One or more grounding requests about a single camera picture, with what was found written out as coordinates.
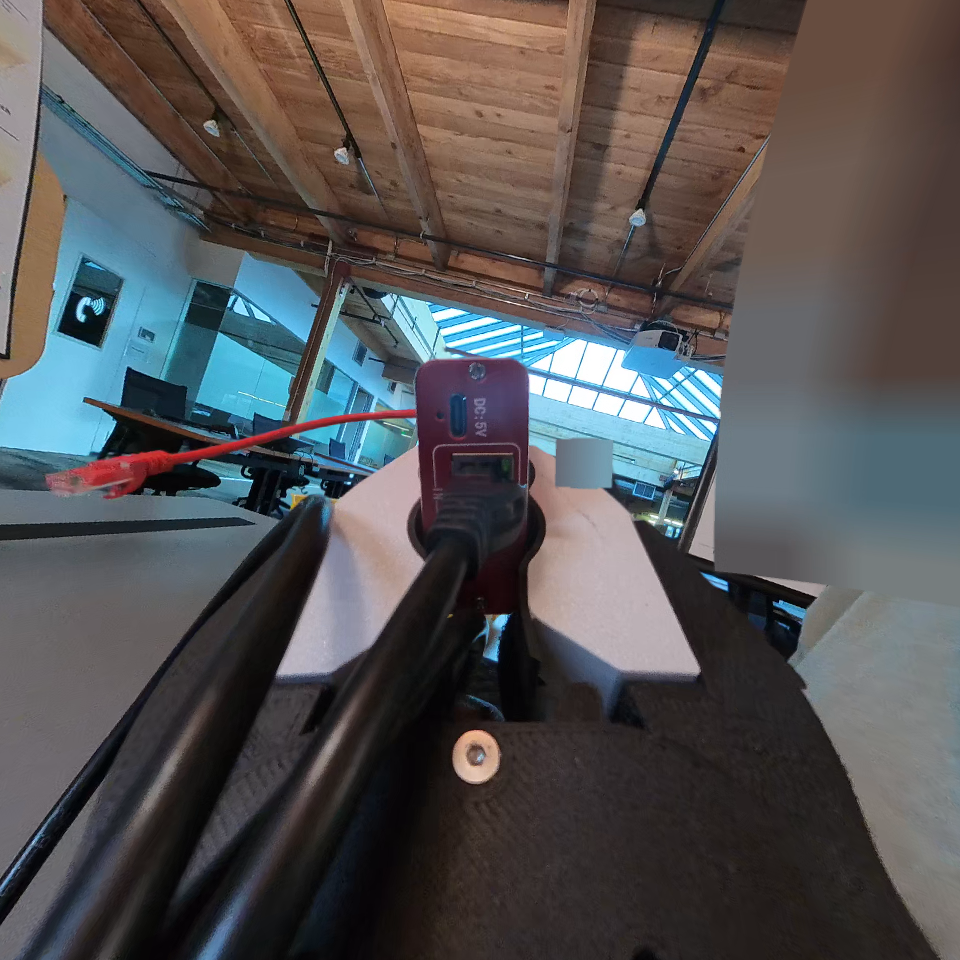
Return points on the red adapter box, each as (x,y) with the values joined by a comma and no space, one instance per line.
(442,390)

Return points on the wooden office desk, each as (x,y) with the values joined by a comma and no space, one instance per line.
(172,429)

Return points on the white ceiling spot lamp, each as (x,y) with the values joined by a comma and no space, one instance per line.
(212,125)
(343,154)
(637,217)

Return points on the person's torso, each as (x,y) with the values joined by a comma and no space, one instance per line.
(885,712)

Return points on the phone icon wall sign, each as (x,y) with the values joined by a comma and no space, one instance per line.
(90,307)

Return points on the wooden support post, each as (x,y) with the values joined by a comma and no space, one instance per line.
(319,345)

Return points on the wooden easel board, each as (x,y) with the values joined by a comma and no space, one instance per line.
(41,285)

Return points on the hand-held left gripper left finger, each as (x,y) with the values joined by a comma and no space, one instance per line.
(360,585)

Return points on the black office chair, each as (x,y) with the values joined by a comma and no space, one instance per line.
(154,394)

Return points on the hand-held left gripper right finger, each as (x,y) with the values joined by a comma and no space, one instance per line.
(600,600)

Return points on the glass skylight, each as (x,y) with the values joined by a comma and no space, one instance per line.
(592,360)

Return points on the instruction poster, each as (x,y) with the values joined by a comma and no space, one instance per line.
(19,187)

